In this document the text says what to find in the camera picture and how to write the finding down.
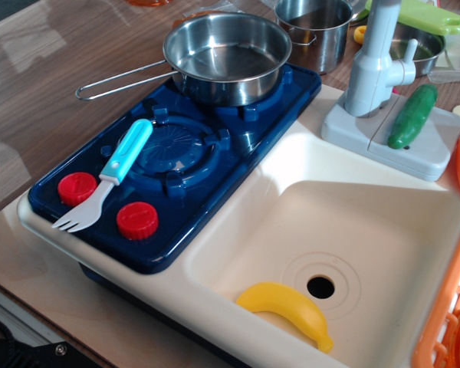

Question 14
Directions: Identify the blue toy stove top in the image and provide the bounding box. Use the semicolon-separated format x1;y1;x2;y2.
28;64;321;274

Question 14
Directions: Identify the right red stove knob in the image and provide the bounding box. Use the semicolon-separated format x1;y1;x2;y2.
116;202;159;240

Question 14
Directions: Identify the red stove knob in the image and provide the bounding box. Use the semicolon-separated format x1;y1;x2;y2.
116;202;159;240
57;172;97;207

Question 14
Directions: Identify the cream toy sink unit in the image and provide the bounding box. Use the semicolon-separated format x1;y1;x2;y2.
18;87;460;367

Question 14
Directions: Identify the left red stove knob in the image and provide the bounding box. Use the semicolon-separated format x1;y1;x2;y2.
57;172;97;207

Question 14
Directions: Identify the yellow toy banana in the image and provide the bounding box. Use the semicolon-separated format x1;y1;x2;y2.
236;281;334;353

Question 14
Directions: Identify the grey toy faucet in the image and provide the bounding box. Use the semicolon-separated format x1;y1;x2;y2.
321;1;460;182

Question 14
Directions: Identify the tall steel pot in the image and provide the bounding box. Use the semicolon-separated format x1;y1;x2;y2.
274;0;353;74

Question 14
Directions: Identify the green toy cucumber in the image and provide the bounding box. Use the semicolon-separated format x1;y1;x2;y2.
387;84;439;150

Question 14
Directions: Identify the yellow toy piece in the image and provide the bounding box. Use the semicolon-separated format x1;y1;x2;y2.
353;25;367;45

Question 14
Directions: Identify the orange object top edge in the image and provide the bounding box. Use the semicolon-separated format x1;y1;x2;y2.
126;0;171;7

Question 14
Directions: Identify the steel bowl behind faucet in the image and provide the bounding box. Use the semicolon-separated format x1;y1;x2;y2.
389;23;445;77

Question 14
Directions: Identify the orange plastic dish rack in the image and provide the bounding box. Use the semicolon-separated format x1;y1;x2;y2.
411;242;460;367

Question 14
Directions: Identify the blue handled toy fork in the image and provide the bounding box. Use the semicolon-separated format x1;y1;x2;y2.
51;119;154;233

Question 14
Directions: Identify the steel pan with wire handle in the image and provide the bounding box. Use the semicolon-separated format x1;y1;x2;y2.
75;12;292;107

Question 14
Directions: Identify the black bracket bottom left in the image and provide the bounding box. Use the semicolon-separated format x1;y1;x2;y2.
0;321;100;368

